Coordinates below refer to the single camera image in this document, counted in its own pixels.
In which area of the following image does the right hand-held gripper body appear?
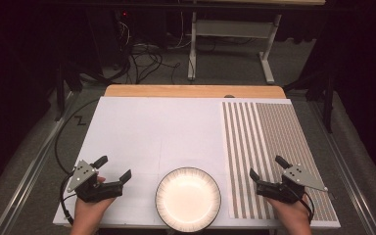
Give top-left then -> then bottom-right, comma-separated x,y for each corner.
256,164 -> 329,205

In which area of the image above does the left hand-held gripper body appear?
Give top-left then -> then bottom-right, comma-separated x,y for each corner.
67,159 -> 124,204

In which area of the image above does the person's left hand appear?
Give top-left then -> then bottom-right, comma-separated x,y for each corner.
70,176 -> 117,235

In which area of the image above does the person's right hand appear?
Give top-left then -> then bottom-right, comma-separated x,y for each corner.
263,192 -> 313,235

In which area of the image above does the striped and checked placemat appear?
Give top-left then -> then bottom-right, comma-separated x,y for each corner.
221,101 -> 339,222

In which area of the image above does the white paper sheet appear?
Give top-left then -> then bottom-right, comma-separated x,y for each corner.
52,96 -> 342,229

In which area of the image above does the white plate with striped rim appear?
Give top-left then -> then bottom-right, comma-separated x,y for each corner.
155,166 -> 222,233

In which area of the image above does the black metal stand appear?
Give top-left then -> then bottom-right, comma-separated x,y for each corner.
54,62 -> 83,122
283,72 -> 336,134

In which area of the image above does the black cable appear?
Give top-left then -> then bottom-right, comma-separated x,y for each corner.
285,183 -> 315,223
59,171 -> 78,226

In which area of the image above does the metal floor rail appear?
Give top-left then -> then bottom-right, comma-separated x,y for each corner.
307,101 -> 376,235
0,91 -> 83,235

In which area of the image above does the tangle of dark cables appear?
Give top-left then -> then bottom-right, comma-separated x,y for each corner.
77,19 -> 182,86

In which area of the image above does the white metal desk frame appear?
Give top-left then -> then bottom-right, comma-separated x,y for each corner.
187,9 -> 283,85

